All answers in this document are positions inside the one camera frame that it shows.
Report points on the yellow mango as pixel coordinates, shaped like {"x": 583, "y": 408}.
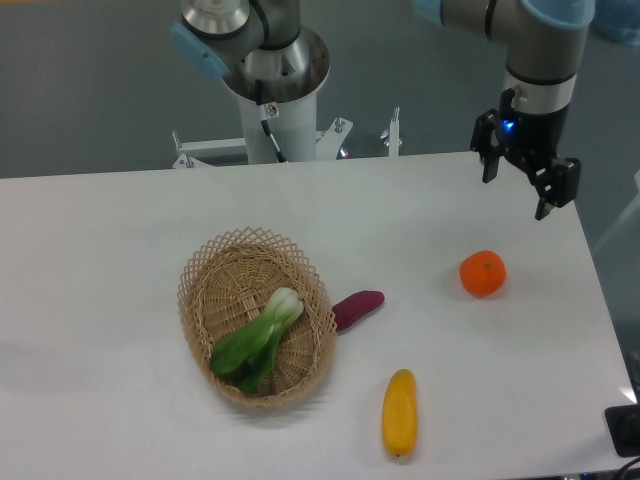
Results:
{"x": 400, "y": 418}

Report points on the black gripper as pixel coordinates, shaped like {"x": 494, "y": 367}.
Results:
{"x": 529, "y": 142}

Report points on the purple sweet potato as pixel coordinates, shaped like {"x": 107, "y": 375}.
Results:
{"x": 355, "y": 307}

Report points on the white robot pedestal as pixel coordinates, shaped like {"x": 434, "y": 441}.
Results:
{"x": 273, "y": 132}

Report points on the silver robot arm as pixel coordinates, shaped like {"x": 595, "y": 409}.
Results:
{"x": 275, "y": 67}

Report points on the woven wicker basket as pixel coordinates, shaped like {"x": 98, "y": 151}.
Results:
{"x": 228, "y": 282}

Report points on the black device at table edge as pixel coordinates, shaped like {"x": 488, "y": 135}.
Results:
{"x": 623, "y": 425}

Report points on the green bok choy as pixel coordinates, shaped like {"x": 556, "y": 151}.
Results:
{"x": 249, "y": 353}

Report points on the orange tangerine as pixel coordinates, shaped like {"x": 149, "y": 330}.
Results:
{"x": 483, "y": 273}

